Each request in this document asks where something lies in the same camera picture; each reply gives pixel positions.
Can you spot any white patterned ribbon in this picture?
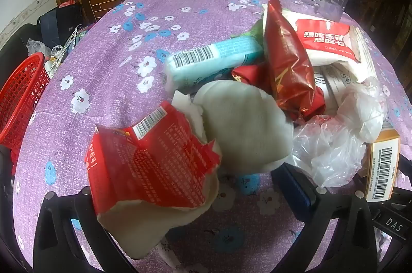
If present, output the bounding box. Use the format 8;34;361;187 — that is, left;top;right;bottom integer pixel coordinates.
53;28;81;74

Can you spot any red gold snack wrapper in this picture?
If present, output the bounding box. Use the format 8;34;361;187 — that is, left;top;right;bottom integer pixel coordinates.
263;0;317;125

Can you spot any green towel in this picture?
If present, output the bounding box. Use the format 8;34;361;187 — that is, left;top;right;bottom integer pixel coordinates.
238;20;266;42

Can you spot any light blue tissue pack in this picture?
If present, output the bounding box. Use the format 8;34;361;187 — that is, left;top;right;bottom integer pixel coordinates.
162;36;264;91

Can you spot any white plastic bag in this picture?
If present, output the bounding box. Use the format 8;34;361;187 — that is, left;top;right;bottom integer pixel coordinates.
26;38;52;57

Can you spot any dark blue bag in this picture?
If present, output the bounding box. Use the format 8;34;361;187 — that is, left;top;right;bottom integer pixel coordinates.
38;4;83;48

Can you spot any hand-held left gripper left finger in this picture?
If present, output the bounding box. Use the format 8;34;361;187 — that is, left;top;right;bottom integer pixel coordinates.
32;185;152;273

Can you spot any red plastic basket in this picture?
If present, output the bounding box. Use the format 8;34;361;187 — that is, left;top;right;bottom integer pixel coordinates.
0;52;51;175

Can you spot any white paper towel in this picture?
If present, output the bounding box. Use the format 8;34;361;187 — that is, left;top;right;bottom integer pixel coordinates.
172;80;295;173

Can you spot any white wet wipes pack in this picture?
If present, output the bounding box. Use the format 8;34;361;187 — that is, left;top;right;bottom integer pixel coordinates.
262;4;377;83

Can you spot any purple floral tablecloth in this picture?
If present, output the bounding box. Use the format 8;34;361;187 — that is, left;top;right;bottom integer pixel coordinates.
14;0;406;273

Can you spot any crumpled red wrapper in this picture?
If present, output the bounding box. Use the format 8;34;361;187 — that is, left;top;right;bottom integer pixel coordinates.
231;63;274;96

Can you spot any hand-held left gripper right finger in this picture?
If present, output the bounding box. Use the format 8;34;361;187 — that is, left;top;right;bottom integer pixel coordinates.
272;163;387;273

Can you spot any yellow barcode box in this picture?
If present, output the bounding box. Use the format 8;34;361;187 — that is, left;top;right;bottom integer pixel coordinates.
365;120;401;203

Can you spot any torn red snack packet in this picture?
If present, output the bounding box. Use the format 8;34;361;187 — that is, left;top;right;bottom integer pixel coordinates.
84;101;222;261

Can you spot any clear plastic bag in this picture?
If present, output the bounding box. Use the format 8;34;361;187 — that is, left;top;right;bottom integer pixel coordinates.
291;76;388;188

